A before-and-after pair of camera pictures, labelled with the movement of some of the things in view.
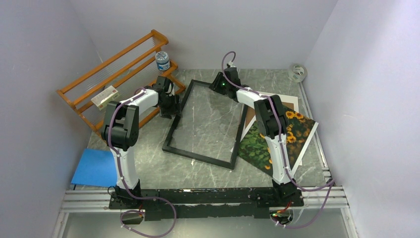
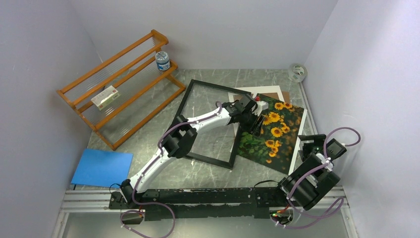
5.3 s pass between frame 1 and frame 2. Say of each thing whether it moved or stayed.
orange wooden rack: stayed
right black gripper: moved
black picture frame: stayed
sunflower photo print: moved
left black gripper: moved
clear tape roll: stayed
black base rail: stayed
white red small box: stayed
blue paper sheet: stayed
